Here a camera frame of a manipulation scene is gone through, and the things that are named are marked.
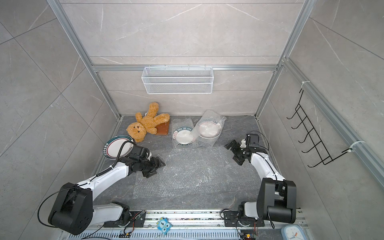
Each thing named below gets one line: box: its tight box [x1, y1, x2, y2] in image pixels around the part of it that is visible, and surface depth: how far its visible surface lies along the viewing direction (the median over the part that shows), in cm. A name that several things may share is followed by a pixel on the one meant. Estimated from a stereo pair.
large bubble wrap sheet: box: [133, 144, 264, 200], surface depth 88 cm
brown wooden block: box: [155, 117, 170, 135], surface depth 109 cm
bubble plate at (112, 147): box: [103, 135, 133, 160], surface depth 103 cm
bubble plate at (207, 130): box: [191, 109, 227, 148], surface depth 110 cm
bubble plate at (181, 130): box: [171, 118, 197, 149], surface depth 109 cm
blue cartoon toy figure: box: [156, 217, 172, 235], surface depth 72 cm
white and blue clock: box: [281, 224, 308, 240], surface depth 69 cm
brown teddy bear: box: [126, 102, 170, 143], surface depth 107 cm
